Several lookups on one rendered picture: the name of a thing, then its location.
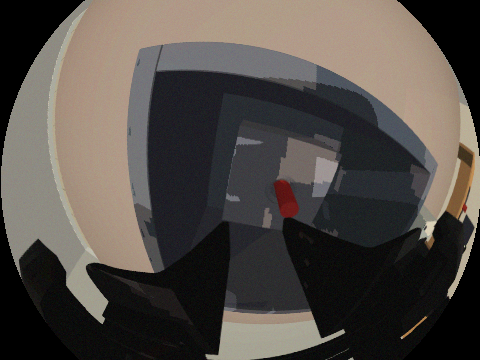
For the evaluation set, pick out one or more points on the red peg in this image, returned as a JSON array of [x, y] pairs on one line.
[[287, 201]]

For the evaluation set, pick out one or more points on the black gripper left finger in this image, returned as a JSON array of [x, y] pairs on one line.
[[191, 291]]

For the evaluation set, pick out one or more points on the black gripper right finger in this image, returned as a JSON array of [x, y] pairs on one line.
[[337, 275]]

